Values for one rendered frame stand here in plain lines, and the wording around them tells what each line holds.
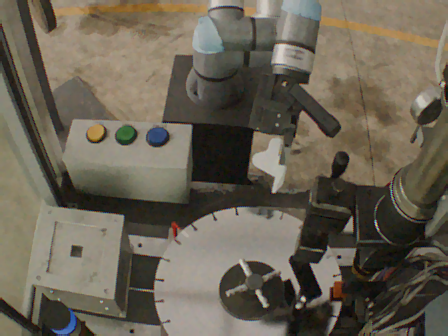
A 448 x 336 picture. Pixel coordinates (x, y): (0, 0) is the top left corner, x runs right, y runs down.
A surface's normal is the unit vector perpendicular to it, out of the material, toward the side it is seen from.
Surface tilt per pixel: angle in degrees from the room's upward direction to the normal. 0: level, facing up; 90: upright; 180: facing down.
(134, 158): 0
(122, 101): 0
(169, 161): 0
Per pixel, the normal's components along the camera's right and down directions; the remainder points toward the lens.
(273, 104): -0.12, 0.01
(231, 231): 0.04, -0.54
